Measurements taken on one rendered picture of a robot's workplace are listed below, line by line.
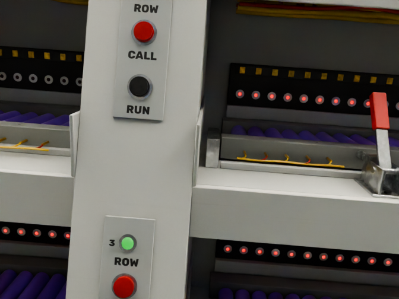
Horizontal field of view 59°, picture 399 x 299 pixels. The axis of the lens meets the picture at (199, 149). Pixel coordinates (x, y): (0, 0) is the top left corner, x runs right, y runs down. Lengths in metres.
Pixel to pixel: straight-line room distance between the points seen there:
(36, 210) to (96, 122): 0.09
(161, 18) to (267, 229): 0.19
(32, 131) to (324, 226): 0.27
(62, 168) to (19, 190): 0.04
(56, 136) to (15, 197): 0.07
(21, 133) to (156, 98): 0.15
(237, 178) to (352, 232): 0.10
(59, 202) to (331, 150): 0.25
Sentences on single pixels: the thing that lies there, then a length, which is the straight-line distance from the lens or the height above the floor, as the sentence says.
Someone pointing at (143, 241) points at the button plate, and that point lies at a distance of 0.29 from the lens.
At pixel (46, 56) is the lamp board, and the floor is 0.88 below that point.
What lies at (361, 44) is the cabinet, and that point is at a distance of 0.54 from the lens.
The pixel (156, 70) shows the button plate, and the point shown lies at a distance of 0.28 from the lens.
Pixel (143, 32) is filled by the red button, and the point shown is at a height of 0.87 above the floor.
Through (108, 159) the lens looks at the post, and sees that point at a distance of 0.29.
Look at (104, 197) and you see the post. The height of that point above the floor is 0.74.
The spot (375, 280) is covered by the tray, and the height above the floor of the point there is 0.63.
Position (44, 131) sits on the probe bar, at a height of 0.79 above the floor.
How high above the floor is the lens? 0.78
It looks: level
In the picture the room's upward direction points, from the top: 4 degrees clockwise
